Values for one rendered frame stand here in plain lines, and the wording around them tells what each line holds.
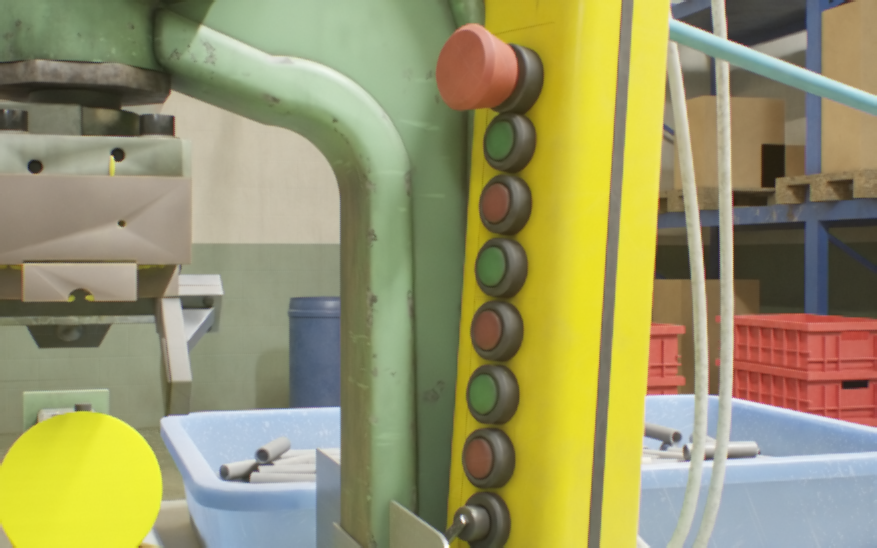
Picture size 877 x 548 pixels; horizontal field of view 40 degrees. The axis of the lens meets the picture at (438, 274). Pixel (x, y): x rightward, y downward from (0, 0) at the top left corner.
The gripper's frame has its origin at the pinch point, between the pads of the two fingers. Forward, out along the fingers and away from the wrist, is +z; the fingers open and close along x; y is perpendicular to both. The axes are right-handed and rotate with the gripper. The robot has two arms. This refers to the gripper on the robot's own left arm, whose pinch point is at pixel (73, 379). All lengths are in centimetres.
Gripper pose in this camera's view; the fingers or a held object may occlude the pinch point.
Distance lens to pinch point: 71.3
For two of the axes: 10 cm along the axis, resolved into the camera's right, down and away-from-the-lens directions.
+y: 1.7, -8.2, -5.4
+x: 9.5, 0.0, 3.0
